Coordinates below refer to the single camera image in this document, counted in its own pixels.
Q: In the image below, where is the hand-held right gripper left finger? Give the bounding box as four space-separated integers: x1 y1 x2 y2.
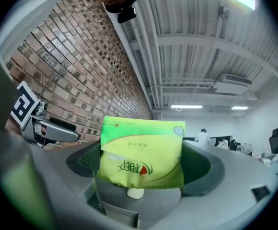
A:
30 140 111 230

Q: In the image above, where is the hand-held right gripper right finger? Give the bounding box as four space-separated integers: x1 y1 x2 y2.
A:
177 140 278 230

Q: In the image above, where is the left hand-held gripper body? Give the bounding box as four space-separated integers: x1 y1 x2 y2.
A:
10 80 49 149

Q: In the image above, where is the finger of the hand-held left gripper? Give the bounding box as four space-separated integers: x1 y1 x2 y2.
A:
42 116 79 145

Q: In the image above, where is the green box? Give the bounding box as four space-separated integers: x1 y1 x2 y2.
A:
97 115 187 189

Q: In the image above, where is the white ceiling air conditioner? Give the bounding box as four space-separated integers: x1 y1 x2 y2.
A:
212 73 253 96

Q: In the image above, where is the person's head with headset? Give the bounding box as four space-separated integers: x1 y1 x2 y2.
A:
104 0 141 24

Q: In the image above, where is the grey ceiling fixture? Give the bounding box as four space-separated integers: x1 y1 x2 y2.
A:
217 5 231 19

